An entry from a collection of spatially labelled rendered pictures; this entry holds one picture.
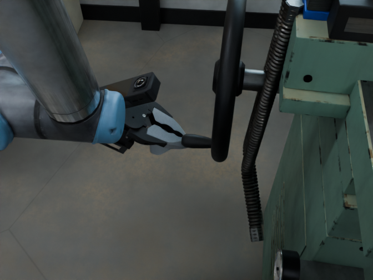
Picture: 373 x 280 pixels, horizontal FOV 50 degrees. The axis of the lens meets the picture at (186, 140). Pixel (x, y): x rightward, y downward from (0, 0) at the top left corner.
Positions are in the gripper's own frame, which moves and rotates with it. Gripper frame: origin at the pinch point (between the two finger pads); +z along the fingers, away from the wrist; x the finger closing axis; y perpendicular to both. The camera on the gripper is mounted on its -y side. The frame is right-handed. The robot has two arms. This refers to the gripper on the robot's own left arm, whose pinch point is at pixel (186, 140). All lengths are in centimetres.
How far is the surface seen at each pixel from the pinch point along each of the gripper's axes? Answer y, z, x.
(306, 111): -20.9, 8.7, 3.1
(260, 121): -10.4, 8.3, -2.1
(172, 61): 73, 16, -105
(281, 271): -6.6, 16.3, 20.7
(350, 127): -24.3, 13.3, 5.9
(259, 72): -15.6, 3.9, -6.8
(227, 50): -21.6, -5.9, 1.2
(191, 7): 62, 15, -137
